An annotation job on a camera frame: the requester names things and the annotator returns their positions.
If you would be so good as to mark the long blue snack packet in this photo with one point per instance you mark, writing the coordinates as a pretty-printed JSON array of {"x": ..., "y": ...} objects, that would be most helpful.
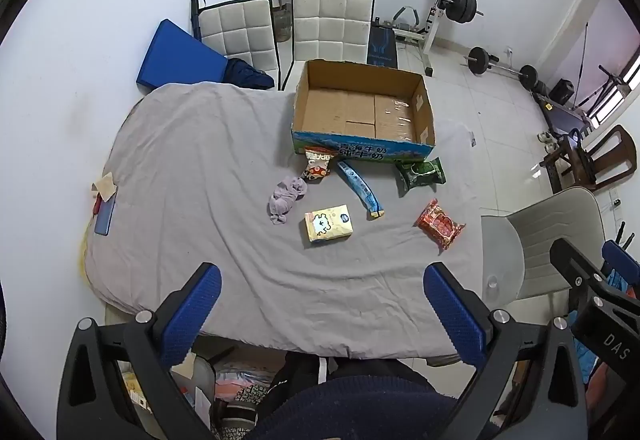
[{"x": 357, "y": 185}]

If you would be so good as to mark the green snack packet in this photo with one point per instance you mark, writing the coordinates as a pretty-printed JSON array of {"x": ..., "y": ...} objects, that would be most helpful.
[{"x": 420, "y": 174}]

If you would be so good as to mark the person's dark clothed body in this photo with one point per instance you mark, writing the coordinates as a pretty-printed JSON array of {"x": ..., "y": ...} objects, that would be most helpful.
[{"x": 350, "y": 400}]

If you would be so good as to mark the black bag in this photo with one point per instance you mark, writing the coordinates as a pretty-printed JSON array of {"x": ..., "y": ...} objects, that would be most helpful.
[{"x": 562, "y": 91}]

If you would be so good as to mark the white weight bench rack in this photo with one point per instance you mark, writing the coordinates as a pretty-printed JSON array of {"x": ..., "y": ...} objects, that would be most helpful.
[{"x": 435, "y": 27}]

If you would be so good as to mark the dark blue garment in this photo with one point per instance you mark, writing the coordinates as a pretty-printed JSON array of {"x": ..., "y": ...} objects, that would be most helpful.
[{"x": 247, "y": 73}]

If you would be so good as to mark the dark wooden chair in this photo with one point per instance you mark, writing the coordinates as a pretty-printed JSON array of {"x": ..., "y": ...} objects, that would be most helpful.
[{"x": 612, "y": 154}]

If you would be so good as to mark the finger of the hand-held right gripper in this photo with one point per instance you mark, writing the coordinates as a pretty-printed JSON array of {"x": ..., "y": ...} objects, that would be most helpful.
[
  {"x": 622, "y": 259},
  {"x": 575, "y": 265}
]

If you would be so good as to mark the purple cloth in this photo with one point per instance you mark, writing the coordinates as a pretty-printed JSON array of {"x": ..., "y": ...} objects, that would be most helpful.
[{"x": 286, "y": 200}]

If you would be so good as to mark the clear plastic jar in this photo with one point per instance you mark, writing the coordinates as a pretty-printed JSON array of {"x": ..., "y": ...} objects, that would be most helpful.
[{"x": 283, "y": 22}]

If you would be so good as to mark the blue phone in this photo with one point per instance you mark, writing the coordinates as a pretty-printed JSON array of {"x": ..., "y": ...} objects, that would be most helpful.
[{"x": 106, "y": 219}]

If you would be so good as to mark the black and blue stick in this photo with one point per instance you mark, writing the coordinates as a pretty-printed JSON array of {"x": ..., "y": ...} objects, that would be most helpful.
[{"x": 195, "y": 14}]

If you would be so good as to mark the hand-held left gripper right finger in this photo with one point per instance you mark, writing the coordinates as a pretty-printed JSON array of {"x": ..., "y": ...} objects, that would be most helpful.
[{"x": 455, "y": 315}]

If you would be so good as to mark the cardboard box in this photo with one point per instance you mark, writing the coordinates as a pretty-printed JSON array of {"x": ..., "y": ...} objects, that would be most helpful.
[{"x": 350, "y": 109}]

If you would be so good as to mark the grey plastic chair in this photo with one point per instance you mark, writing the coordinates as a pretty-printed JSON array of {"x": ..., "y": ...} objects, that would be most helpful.
[{"x": 550, "y": 230}]

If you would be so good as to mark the white padded chair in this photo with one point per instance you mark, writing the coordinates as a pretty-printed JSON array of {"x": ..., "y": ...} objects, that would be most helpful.
[
  {"x": 330, "y": 24},
  {"x": 240, "y": 24}
]

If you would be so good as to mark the short barbell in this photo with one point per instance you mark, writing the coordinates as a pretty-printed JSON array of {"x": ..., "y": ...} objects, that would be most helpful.
[{"x": 478, "y": 59}]

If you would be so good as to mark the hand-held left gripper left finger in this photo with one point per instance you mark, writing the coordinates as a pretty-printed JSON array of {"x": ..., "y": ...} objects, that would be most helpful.
[{"x": 195, "y": 310}]

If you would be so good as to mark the black and blue bench pad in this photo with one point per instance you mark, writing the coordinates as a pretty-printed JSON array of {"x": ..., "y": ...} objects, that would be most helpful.
[{"x": 382, "y": 47}]

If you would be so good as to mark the orange panda snack packet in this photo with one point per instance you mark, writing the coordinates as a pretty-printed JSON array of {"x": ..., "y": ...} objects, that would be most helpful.
[{"x": 317, "y": 167}]

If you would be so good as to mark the black treadmill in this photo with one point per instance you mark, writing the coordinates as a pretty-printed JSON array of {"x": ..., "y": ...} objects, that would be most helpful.
[{"x": 562, "y": 117}]

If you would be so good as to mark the blue foam cushion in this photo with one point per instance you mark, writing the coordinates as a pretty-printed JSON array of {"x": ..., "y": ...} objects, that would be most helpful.
[{"x": 175, "y": 54}]

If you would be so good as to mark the pair of light shoes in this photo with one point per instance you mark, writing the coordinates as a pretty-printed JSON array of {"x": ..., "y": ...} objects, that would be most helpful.
[{"x": 548, "y": 139}]

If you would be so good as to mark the yellow tissue packet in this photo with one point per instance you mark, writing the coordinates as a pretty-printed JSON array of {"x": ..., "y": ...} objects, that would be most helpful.
[{"x": 327, "y": 226}]

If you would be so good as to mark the red snack packet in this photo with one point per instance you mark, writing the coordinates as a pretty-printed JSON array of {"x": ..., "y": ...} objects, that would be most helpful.
[{"x": 440, "y": 225}]

